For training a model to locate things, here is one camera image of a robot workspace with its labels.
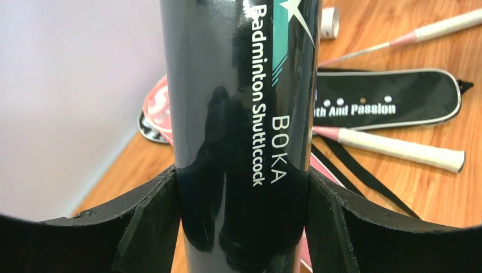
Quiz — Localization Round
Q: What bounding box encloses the black shuttlecock tube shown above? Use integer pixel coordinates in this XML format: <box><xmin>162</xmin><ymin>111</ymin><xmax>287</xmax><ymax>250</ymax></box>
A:
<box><xmin>160</xmin><ymin>1</ymin><xmax>322</xmax><ymax>272</ymax></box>

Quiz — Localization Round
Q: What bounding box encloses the black racket cover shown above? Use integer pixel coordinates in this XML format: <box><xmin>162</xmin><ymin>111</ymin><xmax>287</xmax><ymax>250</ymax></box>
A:
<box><xmin>137</xmin><ymin>68</ymin><xmax>475</xmax><ymax>220</ymax></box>

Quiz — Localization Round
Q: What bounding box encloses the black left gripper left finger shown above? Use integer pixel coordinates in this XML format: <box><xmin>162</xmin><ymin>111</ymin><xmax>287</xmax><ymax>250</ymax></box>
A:
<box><xmin>1</xmin><ymin>167</ymin><xmax>180</xmax><ymax>272</ymax></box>

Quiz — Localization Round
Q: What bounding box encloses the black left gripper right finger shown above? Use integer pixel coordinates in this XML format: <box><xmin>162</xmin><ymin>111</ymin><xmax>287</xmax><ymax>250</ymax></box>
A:
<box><xmin>305</xmin><ymin>169</ymin><xmax>481</xmax><ymax>272</ymax></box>

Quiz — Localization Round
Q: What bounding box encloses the pink racket cover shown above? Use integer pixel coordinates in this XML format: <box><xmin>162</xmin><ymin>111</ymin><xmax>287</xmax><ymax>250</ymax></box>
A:
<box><xmin>138</xmin><ymin>75</ymin><xmax>346</xmax><ymax>272</ymax></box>

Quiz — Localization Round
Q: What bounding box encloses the white shuttlecock tube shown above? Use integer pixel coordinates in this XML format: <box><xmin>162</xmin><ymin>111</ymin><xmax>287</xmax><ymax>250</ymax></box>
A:
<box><xmin>321</xmin><ymin>7</ymin><xmax>340</xmax><ymax>40</ymax></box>

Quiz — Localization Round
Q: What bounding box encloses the pink racket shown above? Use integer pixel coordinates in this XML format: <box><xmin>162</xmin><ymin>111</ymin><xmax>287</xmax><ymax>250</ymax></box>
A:
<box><xmin>318</xmin><ymin>9</ymin><xmax>481</xmax><ymax>67</ymax></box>
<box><xmin>313</xmin><ymin>126</ymin><xmax>466</xmax><ymax>173</ymax></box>

